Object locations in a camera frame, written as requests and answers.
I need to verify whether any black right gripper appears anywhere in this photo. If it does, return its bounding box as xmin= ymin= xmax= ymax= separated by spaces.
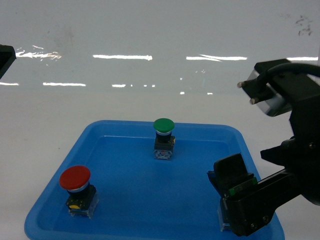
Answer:
xmin=213 ymin=102 xmax=320 ymax=237

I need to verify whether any green mushroom push button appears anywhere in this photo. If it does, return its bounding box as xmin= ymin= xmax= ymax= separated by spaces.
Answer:
xmin=153 ymin=118 xmax=176 ymax=160

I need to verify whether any blue plastic tray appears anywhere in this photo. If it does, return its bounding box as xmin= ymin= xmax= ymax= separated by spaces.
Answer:
xmin=24 ymin=120 xmax=257 ymax=240

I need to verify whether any red mushroom push button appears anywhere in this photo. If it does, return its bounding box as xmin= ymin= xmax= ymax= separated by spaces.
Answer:
xmin=59 ymin=165 xmax=99 ymax=219

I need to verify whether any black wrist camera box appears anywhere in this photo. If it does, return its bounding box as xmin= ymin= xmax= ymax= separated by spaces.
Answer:
xmin=237 ymin=58 xmax=320 ymax=117

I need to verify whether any black camera cable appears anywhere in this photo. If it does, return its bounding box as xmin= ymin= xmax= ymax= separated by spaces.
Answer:
xmin=256 ymin=62 xmax=320 ymax=87

